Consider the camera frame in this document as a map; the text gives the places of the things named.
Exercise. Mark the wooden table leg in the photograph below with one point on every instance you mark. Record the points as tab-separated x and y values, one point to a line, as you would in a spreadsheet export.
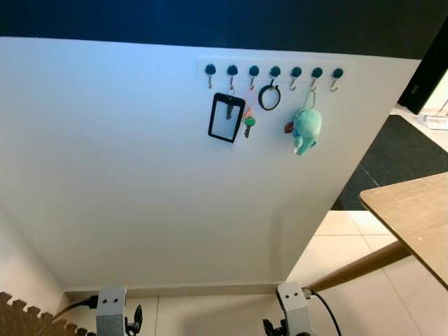
357	267

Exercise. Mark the brown foam puzzle mat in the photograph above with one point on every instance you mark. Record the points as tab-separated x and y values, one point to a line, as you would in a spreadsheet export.
21	318

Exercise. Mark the light wooden table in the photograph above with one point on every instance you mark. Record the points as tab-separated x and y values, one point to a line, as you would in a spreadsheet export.
416	206

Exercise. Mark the dark grey floor rug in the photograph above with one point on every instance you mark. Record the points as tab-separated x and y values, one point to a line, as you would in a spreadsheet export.
399	161

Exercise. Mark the black badge card holder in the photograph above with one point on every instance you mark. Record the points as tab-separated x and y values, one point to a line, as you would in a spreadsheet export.
213	115

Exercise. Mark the black knob metal hook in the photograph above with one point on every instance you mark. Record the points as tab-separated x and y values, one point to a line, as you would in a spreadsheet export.
337	73
210	69
274	71
253	71
296	72
317	73
232	70

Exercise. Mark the black flat screen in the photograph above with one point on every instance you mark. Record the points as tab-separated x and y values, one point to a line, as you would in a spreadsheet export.
427	77

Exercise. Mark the white wall hook rail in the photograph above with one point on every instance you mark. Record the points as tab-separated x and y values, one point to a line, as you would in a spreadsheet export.
203	63

